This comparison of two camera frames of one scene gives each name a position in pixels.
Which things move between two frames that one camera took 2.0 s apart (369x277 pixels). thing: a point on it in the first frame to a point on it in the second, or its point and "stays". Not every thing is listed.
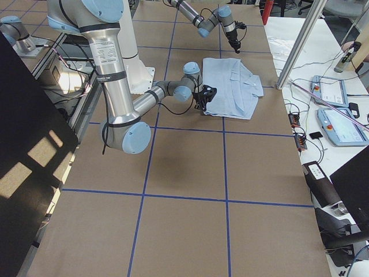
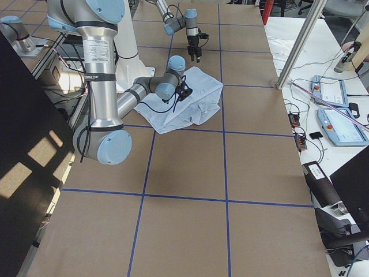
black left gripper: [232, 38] to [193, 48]
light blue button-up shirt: [237, 90] to [201, 103]
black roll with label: [320, 185] stays
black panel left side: [37, 142] stays
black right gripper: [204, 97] to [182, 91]
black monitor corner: [352, 182] stays
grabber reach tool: [328, 104] stays
